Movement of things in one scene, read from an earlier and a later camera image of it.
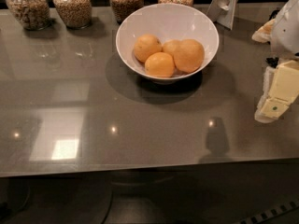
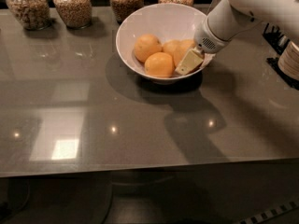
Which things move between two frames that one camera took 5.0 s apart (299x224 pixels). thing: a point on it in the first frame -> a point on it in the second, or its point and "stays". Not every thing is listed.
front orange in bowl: [160, 64] stays
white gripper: [286, 32] -> [207, 39]
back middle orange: [173, 47] stays
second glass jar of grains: [74, 5] stays
